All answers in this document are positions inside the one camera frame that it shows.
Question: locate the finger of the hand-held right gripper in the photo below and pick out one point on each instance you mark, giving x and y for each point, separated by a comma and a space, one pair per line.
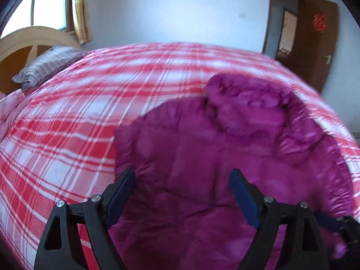
327, 220

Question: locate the window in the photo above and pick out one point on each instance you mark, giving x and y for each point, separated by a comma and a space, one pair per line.
49, 2

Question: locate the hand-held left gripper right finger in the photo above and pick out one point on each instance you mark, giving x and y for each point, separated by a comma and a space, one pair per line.
244, 195

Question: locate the grey striped pillow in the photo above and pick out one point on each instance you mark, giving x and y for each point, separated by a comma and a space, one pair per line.
47, 64

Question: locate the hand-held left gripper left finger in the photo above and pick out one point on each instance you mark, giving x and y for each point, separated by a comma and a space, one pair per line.
121, 194

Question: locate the gold curtain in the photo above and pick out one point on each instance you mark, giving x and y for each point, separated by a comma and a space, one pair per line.
80, 8

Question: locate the red white plaid bed sheet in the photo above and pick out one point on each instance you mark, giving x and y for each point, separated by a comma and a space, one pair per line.
84, 104

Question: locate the red paper door decoration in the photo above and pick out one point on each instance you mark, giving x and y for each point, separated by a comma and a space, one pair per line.
319, 22

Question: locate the pink floral quilt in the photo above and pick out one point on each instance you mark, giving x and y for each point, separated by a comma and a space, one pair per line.
9, 109

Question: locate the magenta padded jacket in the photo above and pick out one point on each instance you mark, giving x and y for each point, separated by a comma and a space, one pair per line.
197, 152

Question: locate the dark door frame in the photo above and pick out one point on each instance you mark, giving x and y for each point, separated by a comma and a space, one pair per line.
268, 14

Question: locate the wooden headboard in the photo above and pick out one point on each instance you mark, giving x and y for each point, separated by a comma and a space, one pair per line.
17, 52

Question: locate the brown wooden door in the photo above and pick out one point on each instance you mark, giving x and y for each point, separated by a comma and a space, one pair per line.
312, 50

